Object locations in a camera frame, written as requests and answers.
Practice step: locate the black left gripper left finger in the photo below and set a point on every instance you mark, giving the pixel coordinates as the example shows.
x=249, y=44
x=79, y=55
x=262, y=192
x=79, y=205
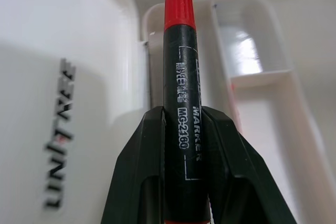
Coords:
x=136, y=171

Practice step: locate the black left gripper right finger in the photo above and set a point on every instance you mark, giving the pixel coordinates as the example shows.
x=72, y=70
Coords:
x=236, y=166

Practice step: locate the red capped black marker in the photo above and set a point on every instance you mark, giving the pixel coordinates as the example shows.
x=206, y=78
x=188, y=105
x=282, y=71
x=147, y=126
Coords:
x=180, y=77

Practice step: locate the white plastic pencil case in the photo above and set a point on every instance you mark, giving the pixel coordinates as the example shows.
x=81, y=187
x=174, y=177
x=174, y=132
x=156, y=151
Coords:
x=78, y=51

